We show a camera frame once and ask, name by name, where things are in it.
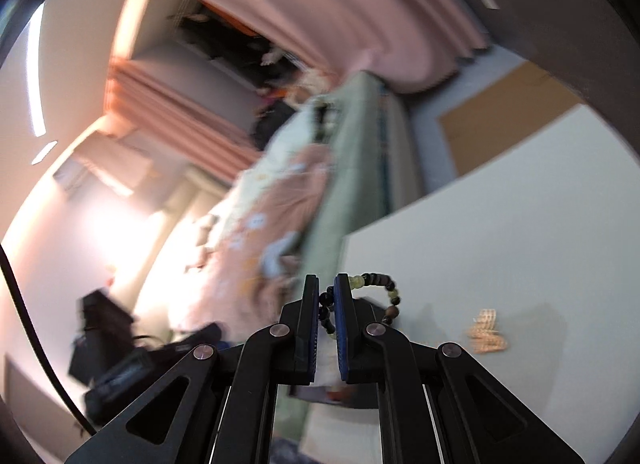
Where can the wide pink curtain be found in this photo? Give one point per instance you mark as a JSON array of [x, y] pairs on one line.
[[350, 4]]

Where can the white wall outlet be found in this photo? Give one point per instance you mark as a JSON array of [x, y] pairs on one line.
[[487, 1]]

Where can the pink floral blanket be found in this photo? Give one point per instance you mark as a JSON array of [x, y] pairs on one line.
[[280, 204]]

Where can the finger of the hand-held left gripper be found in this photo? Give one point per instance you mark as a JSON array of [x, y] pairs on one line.
[[150, 369]]

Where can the brown cardboard sheet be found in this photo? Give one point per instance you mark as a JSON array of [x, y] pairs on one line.
[[510, 114]]

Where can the beige headboard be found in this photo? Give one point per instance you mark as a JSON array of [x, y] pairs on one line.
[[185, 199]]

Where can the bed with green sheet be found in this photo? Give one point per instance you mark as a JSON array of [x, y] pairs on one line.
[[350, 169]]

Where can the white hanging cloth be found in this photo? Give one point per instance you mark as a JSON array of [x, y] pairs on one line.
[[105, 164]]

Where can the narrow pink curtain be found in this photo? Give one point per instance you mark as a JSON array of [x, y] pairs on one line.
[[175, 109]]

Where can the dark clothes pile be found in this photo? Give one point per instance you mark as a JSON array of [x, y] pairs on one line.
[[272, 119]]

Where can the hanging dark clothes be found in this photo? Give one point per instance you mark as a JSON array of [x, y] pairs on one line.
[[225, 29]]

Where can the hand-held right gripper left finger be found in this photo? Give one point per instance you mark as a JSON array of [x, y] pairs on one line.
[[312, 334]]

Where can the pale green duvet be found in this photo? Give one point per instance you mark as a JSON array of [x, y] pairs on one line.
[[285, 139]]

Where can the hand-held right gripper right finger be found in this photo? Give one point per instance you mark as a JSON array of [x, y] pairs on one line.
[[341, 334]]

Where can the black jewelry box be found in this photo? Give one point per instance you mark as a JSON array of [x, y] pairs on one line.
[[327, 366]]

